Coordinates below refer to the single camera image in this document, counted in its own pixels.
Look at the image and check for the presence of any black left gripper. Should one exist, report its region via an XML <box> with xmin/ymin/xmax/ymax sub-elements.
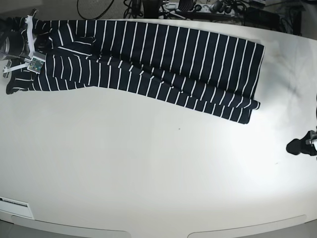
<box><xmin>286</xmin><ymin>130</ymin><xmax>317</xmax><ymax>156</ymax></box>

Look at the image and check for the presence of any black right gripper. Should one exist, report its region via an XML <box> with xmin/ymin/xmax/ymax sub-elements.
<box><xmin>19</xmin><ymin>27</ymin><xmax>51</xmax><ymax>56</ymax></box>

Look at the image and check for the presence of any navy white striped T-shirt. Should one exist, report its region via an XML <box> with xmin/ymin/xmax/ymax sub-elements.
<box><xmin>6</xmin><ymin>20</ymin><xmax>264</xmax><ymax>124</ymax></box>

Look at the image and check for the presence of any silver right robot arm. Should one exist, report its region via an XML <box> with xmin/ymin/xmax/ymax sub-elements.
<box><xmin>0</xmin><ymin>17</ymin><xmax>52</xmax><ymax>60</ymax></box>

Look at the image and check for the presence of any white power strip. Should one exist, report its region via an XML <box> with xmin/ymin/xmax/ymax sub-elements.
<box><xmin>159</xmin><ymin>2</ymin><xmax>236</xmax><ymax>17</ymax></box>

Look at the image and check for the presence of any white label sticker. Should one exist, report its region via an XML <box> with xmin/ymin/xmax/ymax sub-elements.
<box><xmin>0</xmin><ymin>197</ymin><xmax>34</xmax><ymax>220</ymax></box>

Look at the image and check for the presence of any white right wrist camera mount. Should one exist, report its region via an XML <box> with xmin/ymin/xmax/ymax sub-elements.
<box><xmin>2</xmin><ymin>8</ymin><xmax>46</xmax><ymax>78</ymax></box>

